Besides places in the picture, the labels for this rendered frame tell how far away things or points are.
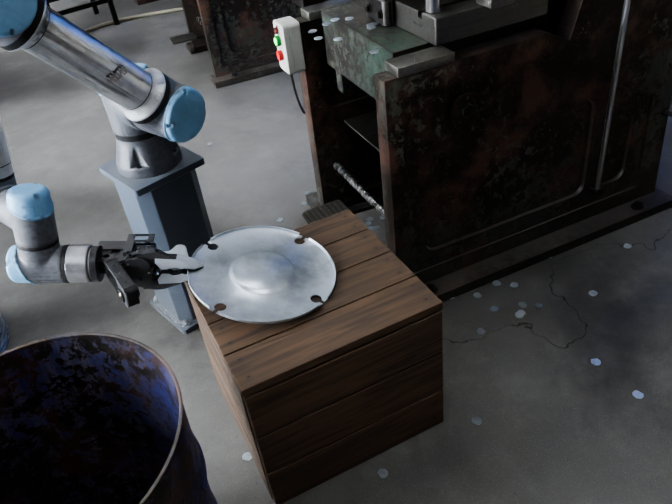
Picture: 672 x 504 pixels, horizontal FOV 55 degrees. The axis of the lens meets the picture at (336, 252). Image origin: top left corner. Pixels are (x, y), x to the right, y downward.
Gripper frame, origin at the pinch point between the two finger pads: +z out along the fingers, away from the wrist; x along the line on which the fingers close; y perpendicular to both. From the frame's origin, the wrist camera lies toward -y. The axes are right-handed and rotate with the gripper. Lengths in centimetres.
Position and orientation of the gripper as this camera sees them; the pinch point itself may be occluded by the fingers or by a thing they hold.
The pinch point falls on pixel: (196, 269)
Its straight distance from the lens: 129.0
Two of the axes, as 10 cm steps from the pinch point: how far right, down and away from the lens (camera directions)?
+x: -0.4, 7.9, 6.1
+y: -0.7, -6.1, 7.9
